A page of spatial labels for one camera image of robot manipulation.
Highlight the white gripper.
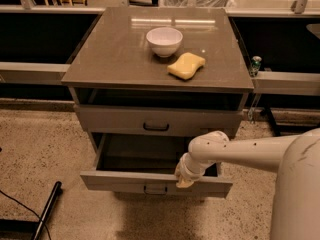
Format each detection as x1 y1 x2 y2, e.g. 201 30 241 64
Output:
174 153 214 189

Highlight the grey drawer cabinet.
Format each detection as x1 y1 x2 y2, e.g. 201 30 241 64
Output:
61 6 255 196

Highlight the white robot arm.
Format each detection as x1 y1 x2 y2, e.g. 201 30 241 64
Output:
175 129 320 240

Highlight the black stand leg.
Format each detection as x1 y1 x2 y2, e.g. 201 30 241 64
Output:
264 107 281 137

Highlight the black cable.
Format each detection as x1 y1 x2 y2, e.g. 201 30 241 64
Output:
0 188 52 240

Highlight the grey top drawer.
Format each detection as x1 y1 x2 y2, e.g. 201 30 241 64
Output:
74 105 243 137

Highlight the black bar on floor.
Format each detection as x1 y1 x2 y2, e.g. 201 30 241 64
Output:
31 181 62 240

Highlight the grey metal rail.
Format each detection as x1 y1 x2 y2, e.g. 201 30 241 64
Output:
0 62 320 96

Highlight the grey drawer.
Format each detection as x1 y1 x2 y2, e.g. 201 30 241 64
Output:
74 105 243 137
81 133 232 198

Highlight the white bowl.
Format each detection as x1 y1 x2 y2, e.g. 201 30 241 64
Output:
146 27 183 57

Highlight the yellow sponge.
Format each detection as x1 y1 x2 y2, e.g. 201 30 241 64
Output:
167 52 206 80

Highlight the green bottle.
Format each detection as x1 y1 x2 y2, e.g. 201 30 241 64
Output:
250 56 262 77

